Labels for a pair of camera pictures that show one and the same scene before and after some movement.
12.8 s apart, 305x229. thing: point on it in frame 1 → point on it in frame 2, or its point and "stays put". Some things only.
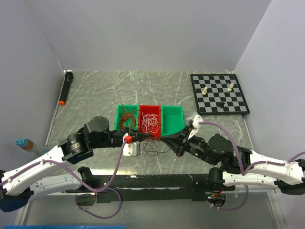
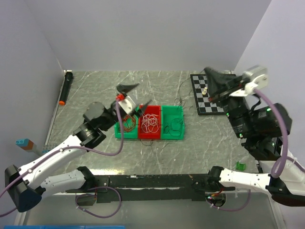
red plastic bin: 149,119 stays put
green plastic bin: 172,119 stays put
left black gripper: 140,136 → 125,88
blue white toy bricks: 47,147 stays put
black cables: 150,149 → 174,127
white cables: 149,123 stays put
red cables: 127,118 stays put
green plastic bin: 127,115 stays put
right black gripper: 178,143 → 218,85
